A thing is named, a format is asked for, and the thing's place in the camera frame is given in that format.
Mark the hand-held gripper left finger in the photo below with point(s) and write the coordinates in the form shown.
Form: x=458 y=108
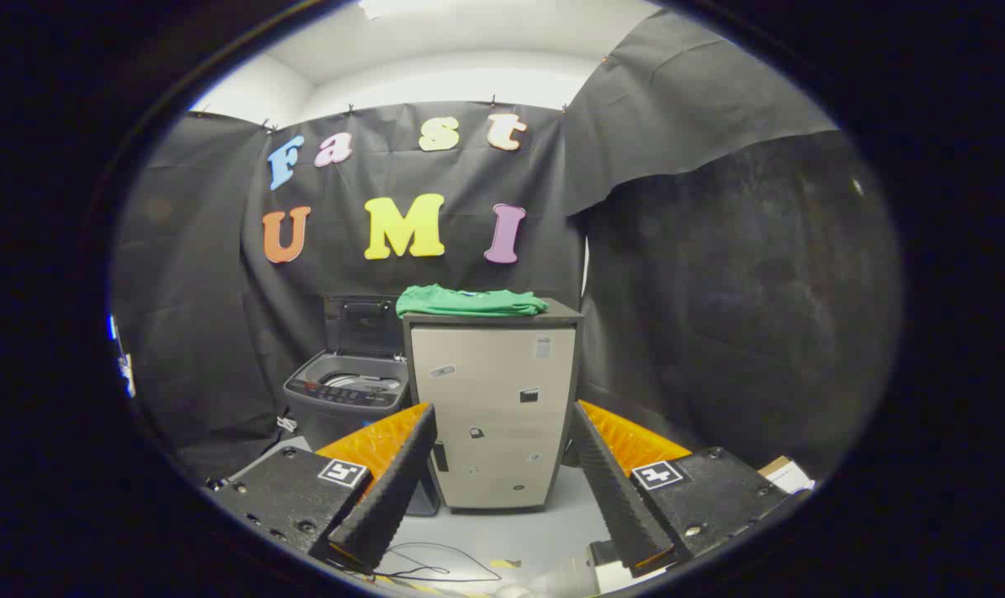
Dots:
x=390 y=490

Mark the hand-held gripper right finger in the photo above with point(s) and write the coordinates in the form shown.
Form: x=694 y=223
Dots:
x=615 y=498

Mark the grey washing machine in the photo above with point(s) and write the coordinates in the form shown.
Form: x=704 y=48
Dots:
x=311 y=390

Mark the green shirt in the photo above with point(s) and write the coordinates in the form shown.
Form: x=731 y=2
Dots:
x=469 y=301

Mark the cardboard box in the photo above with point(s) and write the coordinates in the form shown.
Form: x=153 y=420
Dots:
x=789 y=475

